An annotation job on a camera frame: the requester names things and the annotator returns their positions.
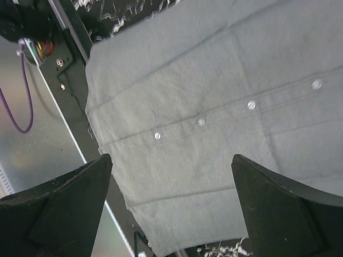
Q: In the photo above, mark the grey button shirt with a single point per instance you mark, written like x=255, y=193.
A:
x=173, y=98

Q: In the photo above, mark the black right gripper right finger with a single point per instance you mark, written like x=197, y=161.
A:
x=284, y=217

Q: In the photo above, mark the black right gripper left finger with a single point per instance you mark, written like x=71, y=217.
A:
x=59, y=217

